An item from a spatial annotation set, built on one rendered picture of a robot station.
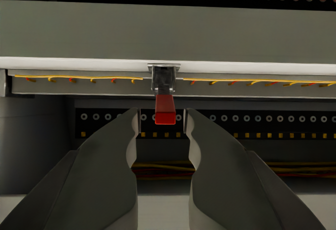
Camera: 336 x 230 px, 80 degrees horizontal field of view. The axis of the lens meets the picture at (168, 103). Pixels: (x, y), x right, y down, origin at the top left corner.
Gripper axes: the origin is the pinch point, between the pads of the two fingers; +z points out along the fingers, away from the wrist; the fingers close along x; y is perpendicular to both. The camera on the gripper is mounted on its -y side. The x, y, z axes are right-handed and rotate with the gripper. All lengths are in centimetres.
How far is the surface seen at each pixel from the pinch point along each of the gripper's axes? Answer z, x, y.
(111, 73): 9.1, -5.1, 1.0
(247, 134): 17.4, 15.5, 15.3
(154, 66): 5.5, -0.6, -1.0
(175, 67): 5.4, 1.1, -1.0
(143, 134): 17.4, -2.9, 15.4
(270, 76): 9.1, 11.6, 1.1
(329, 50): 5.5, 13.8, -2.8
